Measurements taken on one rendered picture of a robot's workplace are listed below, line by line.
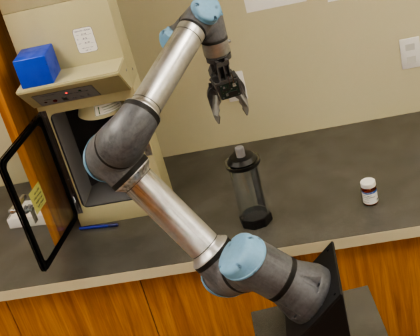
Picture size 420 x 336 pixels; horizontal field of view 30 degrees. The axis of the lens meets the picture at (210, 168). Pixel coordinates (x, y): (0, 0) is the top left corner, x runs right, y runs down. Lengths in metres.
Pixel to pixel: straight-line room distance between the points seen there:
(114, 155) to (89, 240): 0.87
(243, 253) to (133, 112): 0.41
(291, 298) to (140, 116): 0.55
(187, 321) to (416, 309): 0.72
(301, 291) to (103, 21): 1.02
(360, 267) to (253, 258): 0.70
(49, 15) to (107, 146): 0.70
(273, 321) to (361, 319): 0.23
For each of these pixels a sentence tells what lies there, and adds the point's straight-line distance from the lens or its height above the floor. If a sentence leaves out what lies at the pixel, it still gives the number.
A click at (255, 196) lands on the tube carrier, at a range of 2.37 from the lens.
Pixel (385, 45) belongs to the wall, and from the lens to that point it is 2.85.
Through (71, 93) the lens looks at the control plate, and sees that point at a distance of 2.39.
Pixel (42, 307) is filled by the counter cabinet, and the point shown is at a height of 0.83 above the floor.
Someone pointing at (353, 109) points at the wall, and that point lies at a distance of 2.93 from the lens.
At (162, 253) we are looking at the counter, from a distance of 2.45.
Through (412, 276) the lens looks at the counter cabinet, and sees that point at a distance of 2.48.
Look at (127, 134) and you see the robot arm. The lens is 1.78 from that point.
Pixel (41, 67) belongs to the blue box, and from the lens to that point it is 2.34.
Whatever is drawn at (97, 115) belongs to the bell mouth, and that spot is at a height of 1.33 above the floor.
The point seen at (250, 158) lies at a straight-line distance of 2.33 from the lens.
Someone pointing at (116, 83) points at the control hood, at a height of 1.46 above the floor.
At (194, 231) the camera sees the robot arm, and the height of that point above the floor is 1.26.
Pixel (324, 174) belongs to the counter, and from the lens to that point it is 2.64.
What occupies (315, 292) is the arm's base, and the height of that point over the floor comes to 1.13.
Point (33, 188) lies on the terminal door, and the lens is 2.43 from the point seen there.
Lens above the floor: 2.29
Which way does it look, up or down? 29 degrees down
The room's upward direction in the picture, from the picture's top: 15 degrees counter-clockwise
